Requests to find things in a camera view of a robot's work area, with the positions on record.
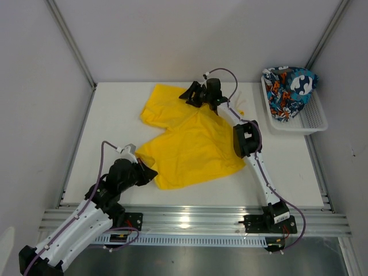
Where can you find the white plastic basket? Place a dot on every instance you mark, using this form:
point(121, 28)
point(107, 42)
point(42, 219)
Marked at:
point(308, 121)

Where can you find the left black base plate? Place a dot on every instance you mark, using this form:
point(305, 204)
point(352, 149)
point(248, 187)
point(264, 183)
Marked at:
point(134, 220)

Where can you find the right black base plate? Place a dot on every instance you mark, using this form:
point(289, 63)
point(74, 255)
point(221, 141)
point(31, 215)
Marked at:
point(255, 223)

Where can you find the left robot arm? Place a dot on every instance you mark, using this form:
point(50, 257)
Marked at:
point(98, 213)

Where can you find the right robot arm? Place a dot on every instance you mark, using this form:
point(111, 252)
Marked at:
point(247, 145)

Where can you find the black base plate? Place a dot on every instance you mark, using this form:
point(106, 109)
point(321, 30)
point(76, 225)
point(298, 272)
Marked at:
point(134, 220)
point(255, 223)

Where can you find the right aluminium frame post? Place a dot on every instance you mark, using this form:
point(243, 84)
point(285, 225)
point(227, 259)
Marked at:
point(331, 27)

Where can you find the patterned blue orange shorts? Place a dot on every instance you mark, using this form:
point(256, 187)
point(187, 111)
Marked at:
point(288, 90)

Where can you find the yellow shorts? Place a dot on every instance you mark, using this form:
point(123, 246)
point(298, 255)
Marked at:
point(196, 146)

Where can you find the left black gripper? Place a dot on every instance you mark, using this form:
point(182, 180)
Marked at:
point(146, 173)

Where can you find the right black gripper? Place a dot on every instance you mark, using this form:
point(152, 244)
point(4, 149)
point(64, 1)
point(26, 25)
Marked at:
point(195, 87)

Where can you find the aluminium frame post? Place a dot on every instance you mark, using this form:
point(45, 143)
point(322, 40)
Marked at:
point(70, 41)
point(331, 27)

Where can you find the left aluminium frame post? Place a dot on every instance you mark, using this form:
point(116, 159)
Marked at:
point(70, 41)

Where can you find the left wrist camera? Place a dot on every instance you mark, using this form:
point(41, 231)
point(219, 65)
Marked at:
point(128, 152)

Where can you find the white slotted cable duct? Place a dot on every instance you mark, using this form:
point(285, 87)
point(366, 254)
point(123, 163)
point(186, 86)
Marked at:
point(190, 240)

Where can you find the aluminium mounting rail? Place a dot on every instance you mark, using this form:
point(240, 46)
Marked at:
point(201, 220)

